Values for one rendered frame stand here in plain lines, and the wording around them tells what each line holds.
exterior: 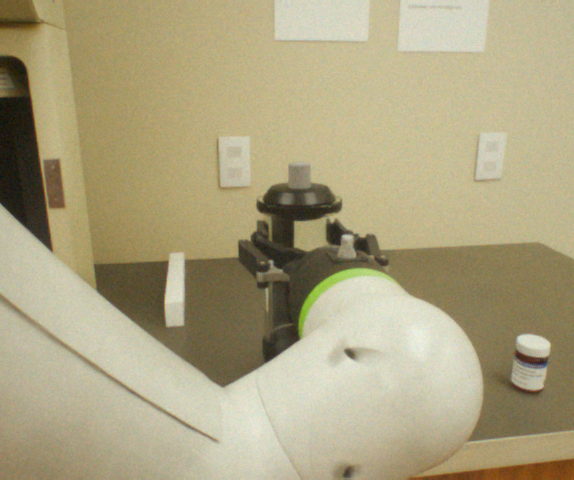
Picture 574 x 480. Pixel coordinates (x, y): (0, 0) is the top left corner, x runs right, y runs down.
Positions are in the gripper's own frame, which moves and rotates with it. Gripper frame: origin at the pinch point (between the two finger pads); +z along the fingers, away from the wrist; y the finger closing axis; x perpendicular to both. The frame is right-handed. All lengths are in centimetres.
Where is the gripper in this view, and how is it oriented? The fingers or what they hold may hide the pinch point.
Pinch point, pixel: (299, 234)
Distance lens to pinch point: 65.9
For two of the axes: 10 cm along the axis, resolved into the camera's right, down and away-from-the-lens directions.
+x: 0.0, 9.6, 2.8
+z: -1.5, -2.8, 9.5
